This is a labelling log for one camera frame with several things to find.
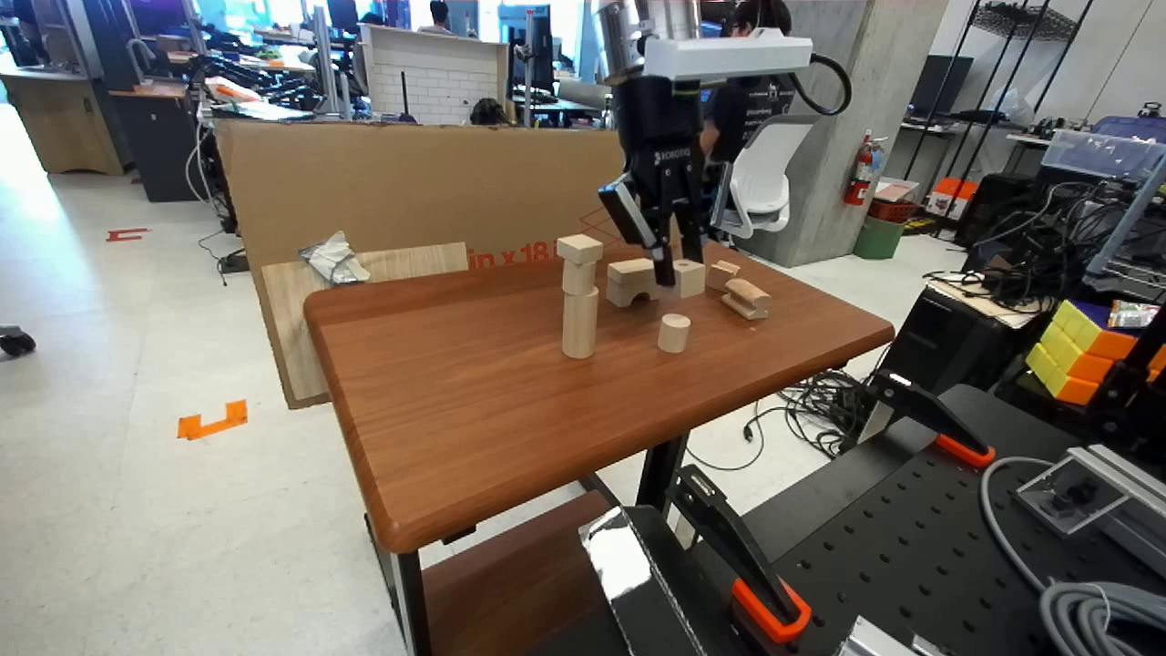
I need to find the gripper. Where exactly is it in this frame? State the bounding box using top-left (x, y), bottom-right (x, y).
top-left (598, 77), bottom-right (711, 288)

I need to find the wooden arch block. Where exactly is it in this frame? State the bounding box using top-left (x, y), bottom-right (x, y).
top-left (605, 258), bottom-right (660, 309)

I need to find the square wooden block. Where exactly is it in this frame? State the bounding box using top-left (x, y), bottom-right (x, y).
top-left (556, 233), bottom-right (605, 267)

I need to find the rounded wooden block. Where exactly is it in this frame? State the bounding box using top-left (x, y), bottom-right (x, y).
top-left (721, 277), bottom-right (772, 322)

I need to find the white office chair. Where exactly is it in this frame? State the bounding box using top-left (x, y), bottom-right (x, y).
top-left (710, 115), bottom-right (818, 241)

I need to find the red fire extinguisher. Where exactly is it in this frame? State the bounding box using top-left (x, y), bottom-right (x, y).
top-left (842, 129), bottom-right (879, 208)

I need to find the green bin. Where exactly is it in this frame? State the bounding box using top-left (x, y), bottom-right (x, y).
top-left (853, 215), bottom-right (904, 261)

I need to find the monitor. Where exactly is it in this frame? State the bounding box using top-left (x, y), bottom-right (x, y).
top-left (497, 4), bottom-right (557, 94)

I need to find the cardboard sheet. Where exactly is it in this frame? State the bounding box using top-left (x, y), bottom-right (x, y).
top-left (213, 118), bottom-right (680, 274)

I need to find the white brick pattern panel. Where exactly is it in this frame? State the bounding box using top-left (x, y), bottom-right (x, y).
top-left (359, 24), bottom-right (512, 127)

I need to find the orange box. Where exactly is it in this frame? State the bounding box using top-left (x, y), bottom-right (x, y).
top-left (926, 177), bottom-right (979, 220)

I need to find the black computer case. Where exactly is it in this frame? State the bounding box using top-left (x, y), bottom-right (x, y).
top-left (896, 282), bottom-right (1041, 399)

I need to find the black clamp with orange tip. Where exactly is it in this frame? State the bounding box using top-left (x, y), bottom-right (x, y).
top-left (864, 368), bottom-right (997, 471)
top-left (668, 464), bottom-right (813, 645)

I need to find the light wooden board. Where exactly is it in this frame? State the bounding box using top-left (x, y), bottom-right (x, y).
top-left (261, 241), bottom-right (471, 410)

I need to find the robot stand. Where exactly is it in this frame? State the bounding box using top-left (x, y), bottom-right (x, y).
top-left (578, 383), bottom-right (1166, 656)

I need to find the large yellow orange puzzle cube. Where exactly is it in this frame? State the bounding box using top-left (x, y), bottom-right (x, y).
top-left (1026, 298), bottom-right (1166, 407)

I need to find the clear plastic bin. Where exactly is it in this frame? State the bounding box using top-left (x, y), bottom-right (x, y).
top-left (1040, 127), bottom-right (1166, 183)

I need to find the black cabinet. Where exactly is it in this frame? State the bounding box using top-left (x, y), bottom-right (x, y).
top-left (108, 82), bottom-right (217, 204)

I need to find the wooden counter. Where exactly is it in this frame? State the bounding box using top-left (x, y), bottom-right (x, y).
top-left (0, 64), bottom-right (126, 177)

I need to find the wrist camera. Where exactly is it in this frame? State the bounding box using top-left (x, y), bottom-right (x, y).
top-left (640, 27), bottom-right (814, 85)

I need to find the tangle of black cables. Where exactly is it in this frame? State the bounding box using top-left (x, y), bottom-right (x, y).
top-left (685, 368), bottom-right (877, 473)

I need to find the heap of black cables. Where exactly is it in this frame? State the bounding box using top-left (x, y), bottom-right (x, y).
top-left (923, 180), bottom-right (1166, 313)

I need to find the black wire shelf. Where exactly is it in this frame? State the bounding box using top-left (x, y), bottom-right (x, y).
top-left (900, 0), bottom-right (1096, 185)

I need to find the aluminium mounting bracket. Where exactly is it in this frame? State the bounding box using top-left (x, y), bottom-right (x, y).
top-left (1012, 444), bottom-right (1166, 581)

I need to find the coil of grey cable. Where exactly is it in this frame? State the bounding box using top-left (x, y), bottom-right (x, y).
top-left (1038, 581), bottom-right (1166, 656)

